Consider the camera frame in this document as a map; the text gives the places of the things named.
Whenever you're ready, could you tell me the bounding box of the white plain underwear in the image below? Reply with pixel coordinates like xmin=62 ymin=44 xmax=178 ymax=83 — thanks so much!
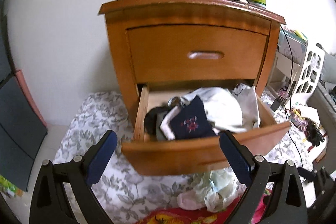
xmin=181 ymin=87 xmax=250 ymax=133

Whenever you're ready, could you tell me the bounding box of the navy embroidered underwear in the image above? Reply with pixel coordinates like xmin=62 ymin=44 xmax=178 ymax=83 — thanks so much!
xmin=160 ymin=95 xmax=219 ymax=141

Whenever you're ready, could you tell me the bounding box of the lettered waistband underwear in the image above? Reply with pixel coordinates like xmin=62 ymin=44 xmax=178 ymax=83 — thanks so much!
xmin=168 ymin=97 xmax=184 ymax=107

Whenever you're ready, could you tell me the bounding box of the pink striped pouch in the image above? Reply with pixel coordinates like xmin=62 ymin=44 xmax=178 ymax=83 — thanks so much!
xmin=291 ymin=112 xmax=309 ymax=132

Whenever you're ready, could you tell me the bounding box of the dark blue panel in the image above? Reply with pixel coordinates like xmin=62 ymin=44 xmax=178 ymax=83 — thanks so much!
xmin=0 ymin=14 xmax=49 ymax=191

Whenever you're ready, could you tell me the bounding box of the salmon pink board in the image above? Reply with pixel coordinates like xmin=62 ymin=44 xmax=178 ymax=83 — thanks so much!
xmin=14 ymin=69 xmax=48 ymax=128

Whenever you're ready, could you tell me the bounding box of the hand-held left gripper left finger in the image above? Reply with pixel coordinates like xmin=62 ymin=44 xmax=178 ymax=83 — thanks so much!
xmin=28 ymin=130 xmax=118 ymax=224

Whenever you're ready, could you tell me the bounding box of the white small shelf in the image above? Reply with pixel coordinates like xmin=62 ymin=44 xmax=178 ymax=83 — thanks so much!
xmin=270 ymin=52 xmax=300 ymax=98

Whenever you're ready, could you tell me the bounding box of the green printed bag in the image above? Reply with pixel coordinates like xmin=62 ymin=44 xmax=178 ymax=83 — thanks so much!
xmin=0 ymin=174 xmax=20 ymax=197

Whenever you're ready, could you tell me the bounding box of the pink underwear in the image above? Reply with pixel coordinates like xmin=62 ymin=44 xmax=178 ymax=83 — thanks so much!
xmin=177 ymin=191 xmax=208 ymax=211

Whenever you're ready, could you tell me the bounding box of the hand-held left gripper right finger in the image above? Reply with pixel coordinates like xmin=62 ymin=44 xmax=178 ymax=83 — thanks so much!
xmin=219 ymin=130 xmax=308 ymax=224

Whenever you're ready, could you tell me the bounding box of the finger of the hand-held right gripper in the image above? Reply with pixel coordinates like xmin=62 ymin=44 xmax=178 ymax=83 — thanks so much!
xmin=298 ymin=168 xmax=317 ymax=184

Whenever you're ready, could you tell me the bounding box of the black lace underwear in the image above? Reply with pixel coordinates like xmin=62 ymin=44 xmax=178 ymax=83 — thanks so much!
xmin=144 ymin=106 xmax=168 ymax=135

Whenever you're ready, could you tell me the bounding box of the black cloth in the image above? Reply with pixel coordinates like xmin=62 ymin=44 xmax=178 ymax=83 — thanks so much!
xmin=305 ymin=123 xmax=327 ymax=146

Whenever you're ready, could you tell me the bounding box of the grey sofa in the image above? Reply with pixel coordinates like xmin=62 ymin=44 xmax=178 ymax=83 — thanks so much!
xmin=307 ymin=43 xmax=336 ymax=114

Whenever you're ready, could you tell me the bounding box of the wooden nightstand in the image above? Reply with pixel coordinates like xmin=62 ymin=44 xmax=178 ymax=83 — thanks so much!
xmin=98 ymin=0 xmax=286 ymax=135

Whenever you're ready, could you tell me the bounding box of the white plastic basket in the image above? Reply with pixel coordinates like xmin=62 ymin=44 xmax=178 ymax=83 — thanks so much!
xmin=294 ymin=43 xmax=326 ymax=102

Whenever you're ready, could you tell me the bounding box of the closed wooden drawer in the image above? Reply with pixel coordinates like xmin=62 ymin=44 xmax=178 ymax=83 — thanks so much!
xmin=125 ymin=25 xmax=271 ymax=83

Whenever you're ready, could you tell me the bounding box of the white cat print underwear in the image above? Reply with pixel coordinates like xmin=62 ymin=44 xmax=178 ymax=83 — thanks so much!
xmin=231 ymin=83 xmax=261 ymax=128

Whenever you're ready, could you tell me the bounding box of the grey green underwear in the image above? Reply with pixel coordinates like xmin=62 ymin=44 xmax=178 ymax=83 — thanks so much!
xmin=154 ymin=113 xmax=171 ymax=141

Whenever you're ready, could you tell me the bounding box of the grey floral mat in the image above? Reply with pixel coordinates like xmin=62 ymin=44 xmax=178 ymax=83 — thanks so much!
xmin=52 ymin=86 xmax=324 ymax=224

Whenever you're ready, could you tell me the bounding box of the mint mesh underwear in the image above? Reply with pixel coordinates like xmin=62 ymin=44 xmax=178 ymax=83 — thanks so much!
xmin=192 ymin=169 xmax=238 ymax=195

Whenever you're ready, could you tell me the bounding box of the white paper bag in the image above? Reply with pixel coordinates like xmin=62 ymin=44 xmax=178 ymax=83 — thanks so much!
xmin=298 ymin=105 xmax=321 ymax=125

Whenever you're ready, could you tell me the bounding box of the black power adapter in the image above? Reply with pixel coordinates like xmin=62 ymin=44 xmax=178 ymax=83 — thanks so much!
xmin=270 ymin=98 xmax=286 ymax=111

